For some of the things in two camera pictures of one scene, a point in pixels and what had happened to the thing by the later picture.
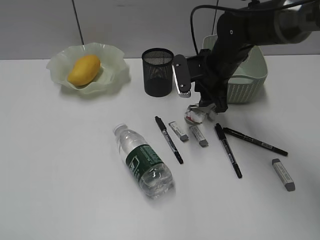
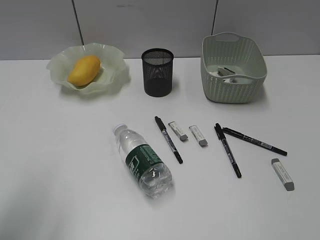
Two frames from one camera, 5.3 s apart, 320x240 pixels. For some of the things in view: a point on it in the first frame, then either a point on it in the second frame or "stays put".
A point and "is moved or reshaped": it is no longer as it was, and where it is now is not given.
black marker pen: [163, 127] stays put
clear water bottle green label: [154, 177] stays put
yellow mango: [84, 70] stays put
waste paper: [195, 114] is moved or reshaped
